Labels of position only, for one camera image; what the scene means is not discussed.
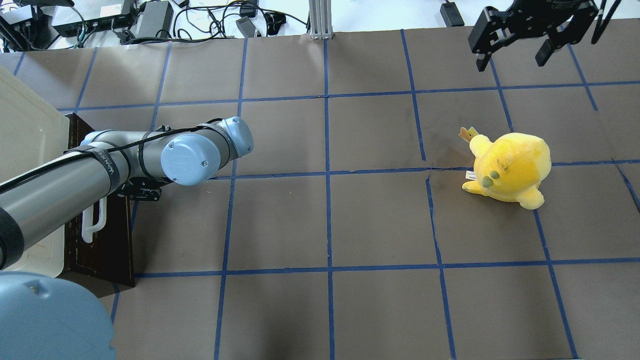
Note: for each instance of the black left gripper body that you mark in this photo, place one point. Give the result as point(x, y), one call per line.
point(141, 189)

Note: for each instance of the aluminium frame post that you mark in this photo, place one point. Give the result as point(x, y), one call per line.
point(320, 26)

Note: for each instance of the black power adapter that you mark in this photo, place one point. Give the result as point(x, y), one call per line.
point(451, 14)

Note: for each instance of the white plastic drawer handle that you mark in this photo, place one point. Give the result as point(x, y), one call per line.
point(93, 220)

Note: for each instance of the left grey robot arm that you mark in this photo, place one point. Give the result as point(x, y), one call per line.
point(48, 318)

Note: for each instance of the yellow plush dinosaur toy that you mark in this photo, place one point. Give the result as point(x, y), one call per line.
point(509, 169)

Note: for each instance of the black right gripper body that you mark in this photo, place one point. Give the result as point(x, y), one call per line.
point(542, 17)

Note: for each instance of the cream plastic cabinet body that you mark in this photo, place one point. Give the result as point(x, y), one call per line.
point(32, 132)

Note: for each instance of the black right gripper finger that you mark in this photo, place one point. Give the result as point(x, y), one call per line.
point(560, 34)
point(494, 30)

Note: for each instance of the black network switch box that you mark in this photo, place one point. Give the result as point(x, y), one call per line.
point(88, 15)

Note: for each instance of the dark wooden drawer front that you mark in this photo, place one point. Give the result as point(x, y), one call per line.
point(106, 265)

